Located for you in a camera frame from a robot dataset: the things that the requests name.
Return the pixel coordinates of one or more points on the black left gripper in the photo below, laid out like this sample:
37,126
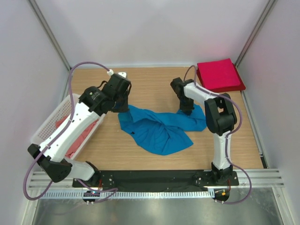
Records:
124,108

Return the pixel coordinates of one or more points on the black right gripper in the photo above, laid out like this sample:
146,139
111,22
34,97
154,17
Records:
187,110

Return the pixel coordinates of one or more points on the blue t shirt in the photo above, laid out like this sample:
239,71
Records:
162,133

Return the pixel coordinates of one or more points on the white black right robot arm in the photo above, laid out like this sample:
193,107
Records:
220,119

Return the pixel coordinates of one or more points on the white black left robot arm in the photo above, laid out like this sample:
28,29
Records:
92,106

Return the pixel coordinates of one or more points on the folded magenta t shirt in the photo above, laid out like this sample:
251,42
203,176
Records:
209,70

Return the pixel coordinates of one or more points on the white perforated plastic basket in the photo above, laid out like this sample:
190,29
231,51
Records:
55,119

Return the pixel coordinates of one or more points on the folded dark red t shirt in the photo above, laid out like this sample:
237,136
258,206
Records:
229,80

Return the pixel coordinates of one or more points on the pink t shirt in basket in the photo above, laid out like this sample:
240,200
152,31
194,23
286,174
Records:
75,147

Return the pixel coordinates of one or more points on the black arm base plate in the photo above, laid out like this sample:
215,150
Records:
159,178

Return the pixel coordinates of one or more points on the white slotted cable duct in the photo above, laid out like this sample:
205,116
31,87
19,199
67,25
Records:
88,195

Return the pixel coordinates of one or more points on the aluminium rail frame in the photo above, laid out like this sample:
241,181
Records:
260,178

